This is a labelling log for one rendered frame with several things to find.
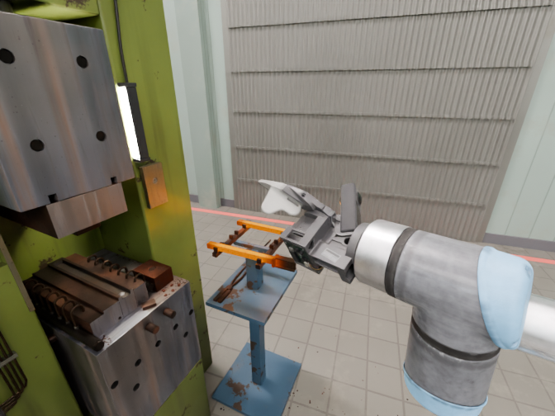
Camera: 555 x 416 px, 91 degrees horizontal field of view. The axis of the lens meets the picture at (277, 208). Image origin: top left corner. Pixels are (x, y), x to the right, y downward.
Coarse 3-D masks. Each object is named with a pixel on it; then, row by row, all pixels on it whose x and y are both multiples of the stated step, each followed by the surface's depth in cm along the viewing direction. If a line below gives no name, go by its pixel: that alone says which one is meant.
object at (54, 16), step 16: (16, 0) 68; (32, 0) 68; (48, 0) 71; (64, 0) 74; (80, 0) 77; (96, 0) 81; (32, 16) 83; (48, 16) 83; (64, 16) 83; (80, 16) 83
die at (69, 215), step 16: (96, 192) 77; (112, 192) 81; (0, 208) 80; (48, 208) 67; (64, 208) 70; (80, 208) 74; (96, 208) 77; (112, 208) 82; (32, 224) 74; (48, 224) 70; (64, 224) 71; (80, 224) 74
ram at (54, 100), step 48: (0, 48) 55; (48, 48) 61; (96, 48) 70; (0, 96) 56; (48, 96) 63; (96, 96) 72; (0, 144) 57; (48, 144) 65; (96, 144) 74; (0, 192) 63; (48, 192) 66
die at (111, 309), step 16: (80, 256) 113; (48, 272) 103; (64, 272) 101; (96, 272) 101; (112, 272) 102; (64, 288) 95; (80, 288) 95; (96, 288) 94; (128, 288) 93; (144, 288) 98; (80, 304) 89; (96, 304) 88; (112, 304) 88; (128, 304) 93; (80, 320) 84; (96, 320) 83; (112, 320) 89; (96, 336) 84
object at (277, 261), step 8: (224, 248) 117; (232, 248) 116; (240, 248) 116; (240, 256) 115; (248, 256) 113; (256, 256) 111; (264, 256) 111; (272, 256) 111; (280, 256) 109; (272, 264) 108; (280, 264) 109; (288, 264) 107
